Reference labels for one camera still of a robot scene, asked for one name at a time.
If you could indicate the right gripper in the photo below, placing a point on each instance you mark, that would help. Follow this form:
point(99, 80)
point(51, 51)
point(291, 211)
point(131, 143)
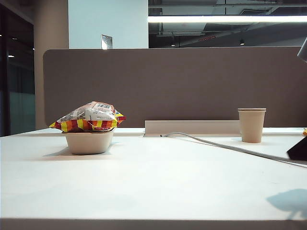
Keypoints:
point(304, 54)

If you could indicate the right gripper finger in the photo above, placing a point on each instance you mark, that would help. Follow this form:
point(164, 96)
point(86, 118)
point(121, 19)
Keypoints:
point(299, 151)

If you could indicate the orange yellow chips bag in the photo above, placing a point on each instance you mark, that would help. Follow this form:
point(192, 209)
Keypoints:
point(96, 117)

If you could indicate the small yellow object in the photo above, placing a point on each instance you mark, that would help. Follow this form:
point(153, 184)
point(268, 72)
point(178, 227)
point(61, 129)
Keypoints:
point(305, 132)

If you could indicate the beige paper cup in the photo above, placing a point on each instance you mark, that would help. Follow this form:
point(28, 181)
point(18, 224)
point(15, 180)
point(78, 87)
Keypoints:
point(251, 127)

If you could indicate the black pendant ceiling lamp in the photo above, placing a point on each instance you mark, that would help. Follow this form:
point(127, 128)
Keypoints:
point(242, 43)

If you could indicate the white ceiling light strip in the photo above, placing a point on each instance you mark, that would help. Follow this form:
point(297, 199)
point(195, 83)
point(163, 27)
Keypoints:
point(216, 19)

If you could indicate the brown desk partition panel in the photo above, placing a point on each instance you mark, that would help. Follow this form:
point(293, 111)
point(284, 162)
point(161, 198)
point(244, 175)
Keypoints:
point(192, 83)

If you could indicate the beige round column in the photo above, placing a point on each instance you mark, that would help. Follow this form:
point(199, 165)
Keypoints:
point(50, 28)

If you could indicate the silver metal wall plate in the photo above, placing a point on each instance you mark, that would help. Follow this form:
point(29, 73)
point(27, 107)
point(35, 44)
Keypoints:
point(106, 42)

